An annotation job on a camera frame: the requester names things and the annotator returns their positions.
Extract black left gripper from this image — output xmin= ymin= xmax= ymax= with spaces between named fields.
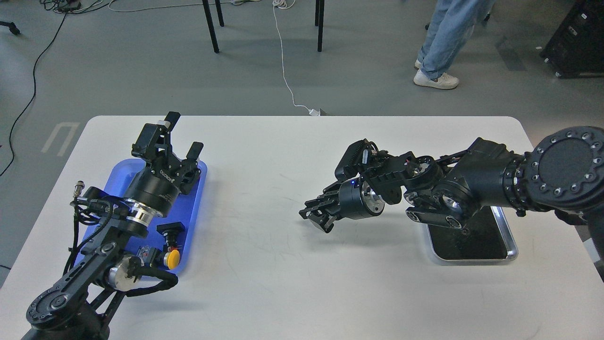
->
xmin=124 ymin=111 xmax=204 ymax=218

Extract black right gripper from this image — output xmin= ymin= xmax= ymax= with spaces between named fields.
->
xmin=299 ymin=177 xmax=386 ymax=234

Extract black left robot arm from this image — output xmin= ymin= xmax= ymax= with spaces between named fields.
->
xmin=24 ymin=111 xmax=203 ymax=340

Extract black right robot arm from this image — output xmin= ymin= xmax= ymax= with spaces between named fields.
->
xmin=299 ymin=126 xmax=604 ymax=258

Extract blue plastic tray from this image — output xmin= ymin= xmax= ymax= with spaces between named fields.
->
xmin=103 ymin=158 xmax=207 ymax=275

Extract silver metal tray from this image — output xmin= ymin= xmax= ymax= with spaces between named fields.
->
xmin=426 ymin=206 xmax=519 ymax=265

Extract black table legs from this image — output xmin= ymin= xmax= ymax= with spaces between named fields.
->
xmin=201 ymin=0 xmax=325 ymax=54

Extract person in blue jeans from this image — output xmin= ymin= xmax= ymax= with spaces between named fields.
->
xmin=413 ymin=0 xmax=494 ymax=90

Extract black equipment case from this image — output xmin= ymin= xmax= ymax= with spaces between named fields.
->
xmin=539 ymin=0 xmax=604 ymax=79

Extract yellow push button switch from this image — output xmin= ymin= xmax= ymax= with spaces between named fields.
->
xmin=156 ymin=249 xmax=181 ymax=270

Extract black cable on floor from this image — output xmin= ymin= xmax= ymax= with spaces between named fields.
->
xmin=0 ymin=0 xmax=111 ymax=179

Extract white cable on floor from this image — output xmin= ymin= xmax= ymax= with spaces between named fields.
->
xmin=271 ymin=0 xmax=321 ymax=116

